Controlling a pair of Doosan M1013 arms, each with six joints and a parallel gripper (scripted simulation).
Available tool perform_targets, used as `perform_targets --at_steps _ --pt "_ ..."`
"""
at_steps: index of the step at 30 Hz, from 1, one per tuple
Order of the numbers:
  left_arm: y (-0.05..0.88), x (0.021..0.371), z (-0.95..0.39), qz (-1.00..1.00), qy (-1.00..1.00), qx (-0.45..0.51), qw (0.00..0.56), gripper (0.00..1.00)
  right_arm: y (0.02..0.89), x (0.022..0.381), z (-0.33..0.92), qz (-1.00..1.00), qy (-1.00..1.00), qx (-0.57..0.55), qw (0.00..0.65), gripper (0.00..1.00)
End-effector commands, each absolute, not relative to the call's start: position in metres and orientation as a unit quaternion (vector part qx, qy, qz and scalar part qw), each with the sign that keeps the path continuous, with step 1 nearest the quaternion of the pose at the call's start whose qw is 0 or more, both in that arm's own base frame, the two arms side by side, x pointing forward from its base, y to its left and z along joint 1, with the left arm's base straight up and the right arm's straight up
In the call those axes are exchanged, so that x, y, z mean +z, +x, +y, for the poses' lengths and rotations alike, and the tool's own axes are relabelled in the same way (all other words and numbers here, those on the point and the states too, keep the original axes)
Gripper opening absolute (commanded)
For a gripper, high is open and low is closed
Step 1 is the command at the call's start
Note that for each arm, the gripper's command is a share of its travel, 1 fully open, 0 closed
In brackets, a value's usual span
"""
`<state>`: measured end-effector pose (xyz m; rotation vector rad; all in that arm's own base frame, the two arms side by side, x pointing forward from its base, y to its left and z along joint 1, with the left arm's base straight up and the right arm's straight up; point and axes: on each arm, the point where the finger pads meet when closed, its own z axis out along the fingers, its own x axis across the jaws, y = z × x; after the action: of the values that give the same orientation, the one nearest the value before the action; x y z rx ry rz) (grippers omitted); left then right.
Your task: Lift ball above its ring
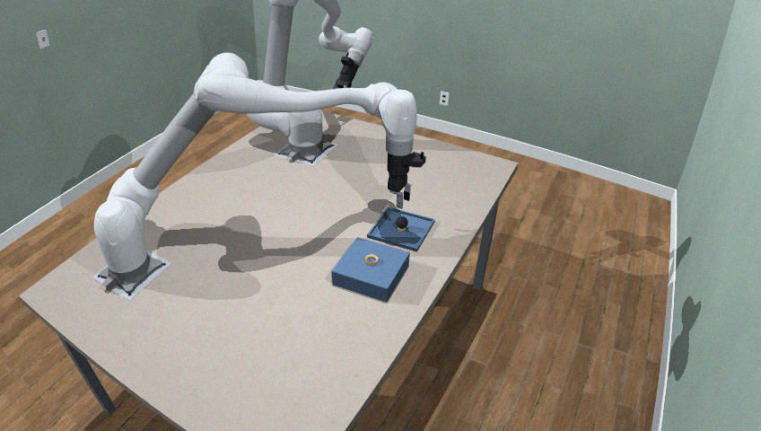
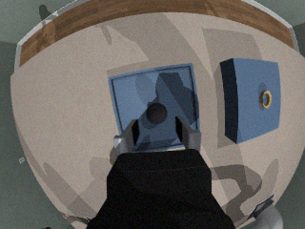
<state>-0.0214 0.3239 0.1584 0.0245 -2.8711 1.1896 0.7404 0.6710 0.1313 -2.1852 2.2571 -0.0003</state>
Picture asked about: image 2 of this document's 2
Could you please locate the blue square block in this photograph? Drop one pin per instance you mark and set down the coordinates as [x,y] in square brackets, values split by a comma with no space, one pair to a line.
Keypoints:
[245,81]

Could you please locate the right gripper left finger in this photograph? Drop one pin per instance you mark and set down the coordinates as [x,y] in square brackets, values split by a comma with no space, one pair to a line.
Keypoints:
[124,143]

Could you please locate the blue square tray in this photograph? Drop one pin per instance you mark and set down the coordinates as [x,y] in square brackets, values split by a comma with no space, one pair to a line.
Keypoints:
[173,86]

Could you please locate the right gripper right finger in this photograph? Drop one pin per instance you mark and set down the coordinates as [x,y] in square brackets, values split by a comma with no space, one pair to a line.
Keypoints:
[190,138]

